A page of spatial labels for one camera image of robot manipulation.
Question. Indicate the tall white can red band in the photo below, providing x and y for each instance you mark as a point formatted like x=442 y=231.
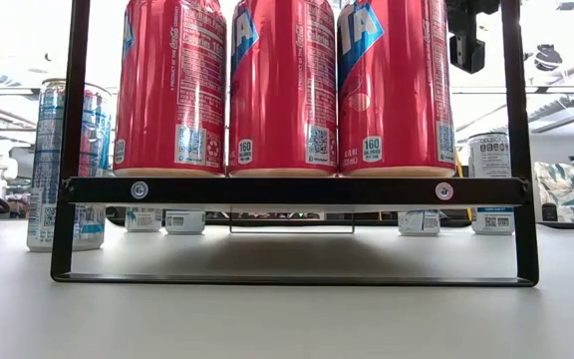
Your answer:
x=142 y=222

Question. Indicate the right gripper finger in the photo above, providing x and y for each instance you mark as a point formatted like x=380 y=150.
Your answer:
x=474 y=42

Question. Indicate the red Fanta soda can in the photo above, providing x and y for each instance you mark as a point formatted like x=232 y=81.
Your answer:
x=282 y=100
x=167 y=100
x=391 y=100

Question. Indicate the tall white can blue band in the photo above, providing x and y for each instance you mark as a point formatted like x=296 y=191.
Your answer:
x=185 y=223
x=486 y=159
x=419 y=223

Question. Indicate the wooden shelf black metal frame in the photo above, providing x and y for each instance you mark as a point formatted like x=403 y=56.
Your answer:
x=292 y=192

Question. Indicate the leaf pattern panel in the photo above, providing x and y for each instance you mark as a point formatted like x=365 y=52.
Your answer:
x=566 y=189

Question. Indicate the slim can blue tab lid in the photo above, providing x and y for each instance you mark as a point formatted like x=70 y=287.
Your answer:
x=43 y=199

